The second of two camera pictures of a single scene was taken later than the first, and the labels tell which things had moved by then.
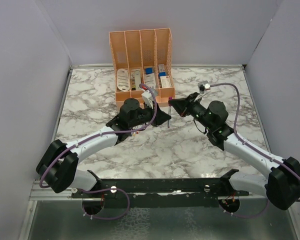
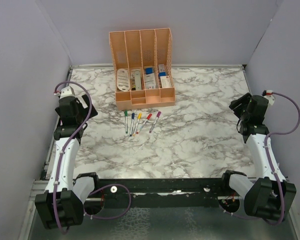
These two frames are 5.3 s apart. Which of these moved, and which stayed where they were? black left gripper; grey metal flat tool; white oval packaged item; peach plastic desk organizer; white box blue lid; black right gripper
Moved: black left gripper; black right gripper
Stayed: white box blue lid; grey metal flat tool; peach plastic desk organizer; white oval packaged item
